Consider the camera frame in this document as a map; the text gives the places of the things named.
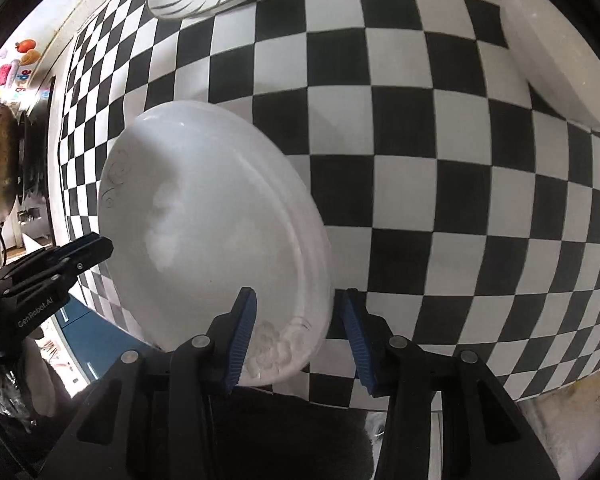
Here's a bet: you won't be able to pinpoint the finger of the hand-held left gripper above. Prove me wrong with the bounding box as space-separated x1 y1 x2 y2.
27 233 114 267
0 255 88 307

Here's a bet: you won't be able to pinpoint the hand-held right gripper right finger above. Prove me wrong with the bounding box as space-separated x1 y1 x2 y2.
341 287 563 480

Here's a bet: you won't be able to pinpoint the person's left forearm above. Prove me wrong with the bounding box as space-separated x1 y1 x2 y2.
21 341 57 417

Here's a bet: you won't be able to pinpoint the colourful wall stickers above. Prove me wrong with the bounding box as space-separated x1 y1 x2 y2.
0 35 46 108

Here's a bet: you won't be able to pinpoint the white plate grey swirl print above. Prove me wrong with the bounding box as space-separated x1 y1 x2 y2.
97 100 335 388

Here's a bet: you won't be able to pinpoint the black white checkered tablecloth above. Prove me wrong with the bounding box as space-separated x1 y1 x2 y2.
57 0 600 413

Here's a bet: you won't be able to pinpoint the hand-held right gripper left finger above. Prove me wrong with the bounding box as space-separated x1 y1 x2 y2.
27 286 258 480

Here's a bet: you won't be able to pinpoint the large white plate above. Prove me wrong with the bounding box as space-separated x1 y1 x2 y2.
497 0 600 132

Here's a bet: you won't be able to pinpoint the blue cabinet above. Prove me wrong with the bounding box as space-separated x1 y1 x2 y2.
55 294 153 387

